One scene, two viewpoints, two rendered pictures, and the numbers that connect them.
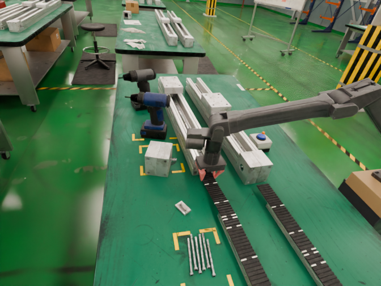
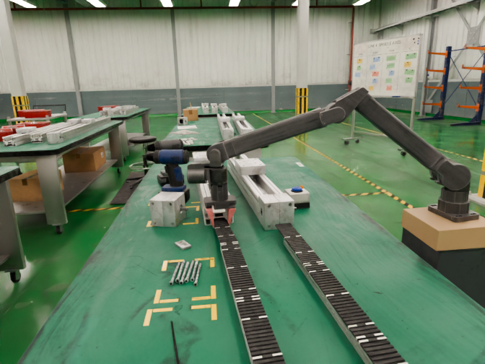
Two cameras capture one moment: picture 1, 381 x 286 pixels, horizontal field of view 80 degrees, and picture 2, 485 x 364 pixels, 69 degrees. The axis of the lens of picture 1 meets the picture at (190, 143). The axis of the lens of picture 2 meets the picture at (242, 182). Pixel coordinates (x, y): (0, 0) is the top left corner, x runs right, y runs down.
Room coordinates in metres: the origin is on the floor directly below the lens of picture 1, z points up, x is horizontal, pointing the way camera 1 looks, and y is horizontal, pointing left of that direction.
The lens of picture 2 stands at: (-0.43, -0.36, 1.24)
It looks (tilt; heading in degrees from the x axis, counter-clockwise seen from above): 15 degrees down; 11
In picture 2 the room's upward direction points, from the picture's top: 2 degrees counter-clockwise
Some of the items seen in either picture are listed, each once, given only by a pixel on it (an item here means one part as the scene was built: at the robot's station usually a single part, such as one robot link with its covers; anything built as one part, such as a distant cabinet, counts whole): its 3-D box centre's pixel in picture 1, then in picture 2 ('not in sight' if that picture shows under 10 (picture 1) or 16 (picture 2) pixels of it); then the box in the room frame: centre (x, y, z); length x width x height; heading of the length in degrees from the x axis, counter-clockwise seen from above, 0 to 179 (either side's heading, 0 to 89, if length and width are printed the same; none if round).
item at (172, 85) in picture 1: (170, 87); (203, 160); (1.28, 0.16, 0.87); 0.16 x 0.11 x 0.07; 20
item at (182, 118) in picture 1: (180, 115); (208, 182); (1.05, 0.07, 0.82); 0.80 x 0.10 x 0.09; 20
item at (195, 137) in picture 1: (203, 134); (205, 165); (0.63, -0.04, 1.00); 0.12 x 0.09 x 0.12; 93
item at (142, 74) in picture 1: (137, 89); (163, 162); (1.14, 0.32, 0.89); 0.20 x 0.08 x 0.22; 125
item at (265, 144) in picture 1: (257, 142); (294, 198); (0.89, -0.32, 0.81); 0.10 x 0.08 x 0.06; 110
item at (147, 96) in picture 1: (147, 114); (165, 175); (0.90, 0.21, 0.89); 0.20 x 0.08 x 0.22; 92
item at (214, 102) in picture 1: (215, 105); (250, 169); (1.11, -0.11, 0.87); 0.16 x 0.11 x 0.07; 20
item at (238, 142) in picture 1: (213, 113); (250, 179); (1.11, -0.11, 0.82); 0.80 x 0.10 x 0.09; 20
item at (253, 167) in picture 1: (255, 166); (279, 210); (0.70, -0.27, 0.83); 0.12 x 0.09 x 0.10; 110
